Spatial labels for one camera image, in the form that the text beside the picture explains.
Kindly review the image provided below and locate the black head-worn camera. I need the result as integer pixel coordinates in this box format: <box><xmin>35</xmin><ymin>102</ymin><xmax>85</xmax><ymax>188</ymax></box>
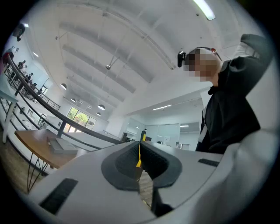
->
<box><xmin>177</xmin><ymin>46</ymin><xmax>223</xmax><ymax>68</ymax></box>

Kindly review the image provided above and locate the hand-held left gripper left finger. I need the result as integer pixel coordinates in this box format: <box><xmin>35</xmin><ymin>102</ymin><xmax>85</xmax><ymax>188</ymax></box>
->
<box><xmin>28</xmin><ymin>141</ymin><xmax>157</xmax><ymax>223</ymax></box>

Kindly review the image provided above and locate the wooden table with black legs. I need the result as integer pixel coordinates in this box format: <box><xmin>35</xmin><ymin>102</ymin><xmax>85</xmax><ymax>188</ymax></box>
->
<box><xmin>14</xmin><ymin>129</ymin><xmax>88</xmax><ymax>194</ymax></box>

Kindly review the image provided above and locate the person's head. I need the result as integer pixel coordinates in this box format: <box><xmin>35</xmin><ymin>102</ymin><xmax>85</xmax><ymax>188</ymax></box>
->
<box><xmin>182</xmin><ymin>48</ymin><xmax>225</xmax><ymax>87</ymax></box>

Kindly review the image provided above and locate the person's grey harness strap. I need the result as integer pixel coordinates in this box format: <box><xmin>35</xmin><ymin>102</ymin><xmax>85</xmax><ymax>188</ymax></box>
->
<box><xmin>197</xmin><ymin>105</ymin><xmax>209</xmax><ymax>143</ymax></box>

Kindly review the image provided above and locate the large window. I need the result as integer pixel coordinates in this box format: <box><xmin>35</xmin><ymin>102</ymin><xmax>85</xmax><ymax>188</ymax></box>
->
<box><xmin>66</xmin><ymin>106</ymin><xmax>97</xmax><ymax>130</ymax></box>

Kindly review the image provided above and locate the black wall speaker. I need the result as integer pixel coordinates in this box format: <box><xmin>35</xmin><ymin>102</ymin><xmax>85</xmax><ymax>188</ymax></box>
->
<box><xmin>12</xmin><ymin>23</ymin><xmax>26</xmax><ymax>42</ymax></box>

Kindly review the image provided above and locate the black mezzanine railing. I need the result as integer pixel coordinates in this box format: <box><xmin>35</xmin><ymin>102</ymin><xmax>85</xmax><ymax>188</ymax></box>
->
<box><xmin>40</xmin><ymin>93</ymin><xmax>61</xmax><ymax>112</ymax></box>

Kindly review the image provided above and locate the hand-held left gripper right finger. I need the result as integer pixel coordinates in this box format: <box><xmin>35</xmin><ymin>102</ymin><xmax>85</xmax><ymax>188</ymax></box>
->
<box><xmin>140</xmin><ymin>141</ymin><xmax>224</xmax><ymax>208</ymax></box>

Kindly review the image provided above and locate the glass top white desk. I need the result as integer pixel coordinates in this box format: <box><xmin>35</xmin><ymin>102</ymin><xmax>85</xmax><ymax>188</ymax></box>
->
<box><xmin>0</xmin><ymin>73</ymin><xmax>19</xmax><ymax>144</ymax></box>

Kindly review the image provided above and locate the grey box device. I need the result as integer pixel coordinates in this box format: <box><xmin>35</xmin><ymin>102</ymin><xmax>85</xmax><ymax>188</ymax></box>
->
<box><xmin>47</xmin><ymin>136</ymin><xmax>79</xmax><ymax>154</ymax></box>

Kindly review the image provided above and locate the person's black clothed body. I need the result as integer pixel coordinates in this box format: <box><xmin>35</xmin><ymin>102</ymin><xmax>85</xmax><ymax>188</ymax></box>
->
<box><xmin>195</xmin><ymin>34</ymin><xmax>273</xmax><ymax>155</ymax></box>

